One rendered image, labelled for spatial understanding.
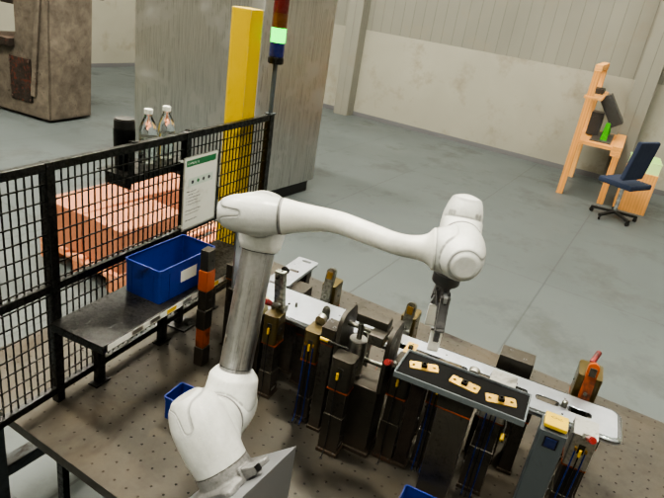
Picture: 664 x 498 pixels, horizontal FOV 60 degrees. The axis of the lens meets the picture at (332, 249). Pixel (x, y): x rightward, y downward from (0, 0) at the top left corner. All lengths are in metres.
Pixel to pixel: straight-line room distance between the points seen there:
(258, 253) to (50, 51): 7.01
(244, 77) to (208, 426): 1.54
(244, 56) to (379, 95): 8.96
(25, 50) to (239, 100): 6.36
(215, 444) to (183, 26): 5.07
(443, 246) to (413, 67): 9.91
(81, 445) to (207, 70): 4.50
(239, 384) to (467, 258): 0.82
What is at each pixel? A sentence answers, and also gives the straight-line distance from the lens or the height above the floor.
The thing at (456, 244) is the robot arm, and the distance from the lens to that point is 1.32.
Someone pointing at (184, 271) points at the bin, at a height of 1.12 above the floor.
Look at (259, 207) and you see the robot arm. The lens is 1.54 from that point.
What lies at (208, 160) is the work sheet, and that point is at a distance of 2.43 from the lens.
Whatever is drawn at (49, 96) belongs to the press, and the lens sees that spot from 8.64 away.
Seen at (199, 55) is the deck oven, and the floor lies 1.37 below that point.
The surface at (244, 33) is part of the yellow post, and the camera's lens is 2.61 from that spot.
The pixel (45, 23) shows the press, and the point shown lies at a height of 1.26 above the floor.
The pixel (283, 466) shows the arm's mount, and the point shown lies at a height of 0.91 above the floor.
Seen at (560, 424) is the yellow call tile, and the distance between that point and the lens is 1.71.
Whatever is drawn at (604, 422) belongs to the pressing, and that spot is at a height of 1.00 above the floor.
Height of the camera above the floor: 2.10
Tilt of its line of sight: 23 degrees down
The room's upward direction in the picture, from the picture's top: 9 degrees clockwise
